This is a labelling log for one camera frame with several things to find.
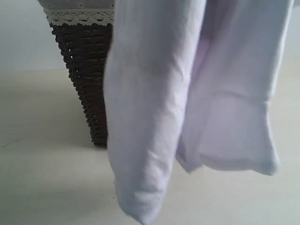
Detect white t-shirt with red logo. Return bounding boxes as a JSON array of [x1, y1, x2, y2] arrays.
[[104, 0, 294, 225]]

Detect dark brown wicker basket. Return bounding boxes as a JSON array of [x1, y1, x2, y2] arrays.
[[50, 23, 113, 148]]

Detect white lace basket liner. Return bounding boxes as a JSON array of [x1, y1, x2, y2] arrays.
[[38, 0, 114, 26]]

